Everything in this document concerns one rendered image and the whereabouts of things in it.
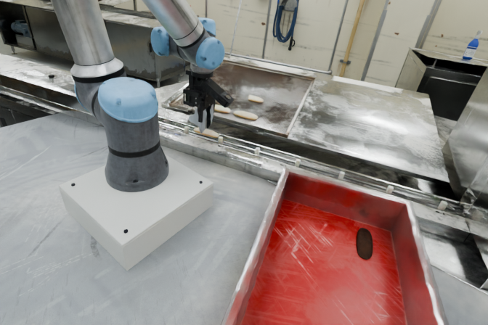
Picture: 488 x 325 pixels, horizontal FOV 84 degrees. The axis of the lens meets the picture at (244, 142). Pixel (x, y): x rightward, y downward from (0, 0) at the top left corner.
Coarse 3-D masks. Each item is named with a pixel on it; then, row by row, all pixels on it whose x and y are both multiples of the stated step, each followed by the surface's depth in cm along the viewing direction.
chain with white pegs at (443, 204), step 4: (184, 128) 99; (188, 128) 99; (184, 132) 100; (188, 132) 100; (220, 136) 95; (220, 140) 95; (224, 144) 97; (256, 148) 91; (256, 152) 92; (296, 160) 87; (300, 160) 88; (296, 164) 88; (304, 168) 89; (340, 172) 84; (340, 176) 84; (388, 188) 80; (392, 188) 79; (388, 192) 80; (396, 196) 81; (424, 204) 79; (440, 204) 76; (444, 204) 75; (440, 208) 76; (444, 208) 76
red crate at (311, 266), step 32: (288, 224) 69; (320, 224) 70; (352, 224) 71; (288, 256) 61; (320, 256) 62; (352, 256) 62; (384, 256) 63; (256, 288) 54; (288, 288) 54; (320, 288) 55; (352, 288) 56; (384, 288) 56; (256, 320) 48; (288, 320) 49; (320, 320) 49; (352, 320) 50; (384, 320) 51
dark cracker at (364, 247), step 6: (360, 228) 70; (360, 234) 67; (366, 234) 67; (360, 240) 66; (366, 240) 66; (372, 240) 66; (360, 246) 64; (366, 246) 64; (372, 246) 65; (360, 252) 63; (366, 252) 63; (372, 252) 63; (366, 258) 62
